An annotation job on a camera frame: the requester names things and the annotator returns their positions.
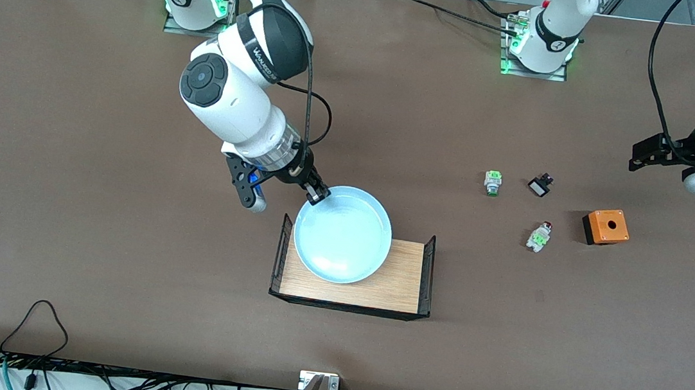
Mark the wooden tray with mesh sides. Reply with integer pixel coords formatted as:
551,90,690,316
267,212,440,324

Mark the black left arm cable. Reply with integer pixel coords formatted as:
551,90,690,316
638,0,695,166

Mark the light blue round plate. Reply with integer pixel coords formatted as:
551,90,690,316
288,181,398,289

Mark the orange button enclosure box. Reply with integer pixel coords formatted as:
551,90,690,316
579,206,633,250

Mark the silver metal bracket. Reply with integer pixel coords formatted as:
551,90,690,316
298,369,341,390

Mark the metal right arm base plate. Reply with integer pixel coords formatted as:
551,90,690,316
163,0,234,40

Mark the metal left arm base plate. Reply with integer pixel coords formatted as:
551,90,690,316
497,8,575,83

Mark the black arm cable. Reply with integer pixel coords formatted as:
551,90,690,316
233,1,345,155
638,0,695,166

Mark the green white switch component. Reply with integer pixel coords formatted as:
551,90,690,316
525,219,555,254

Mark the black looped cable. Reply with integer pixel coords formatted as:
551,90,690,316
0,296,73,361

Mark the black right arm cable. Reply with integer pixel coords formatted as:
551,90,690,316
233,1,345,155

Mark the black base power cable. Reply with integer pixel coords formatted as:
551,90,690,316
398,0,523,38

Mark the green push button switch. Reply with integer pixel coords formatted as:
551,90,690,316
482,169,505,199

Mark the black rectangular white-faced button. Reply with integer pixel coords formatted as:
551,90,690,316
526,172,556,200

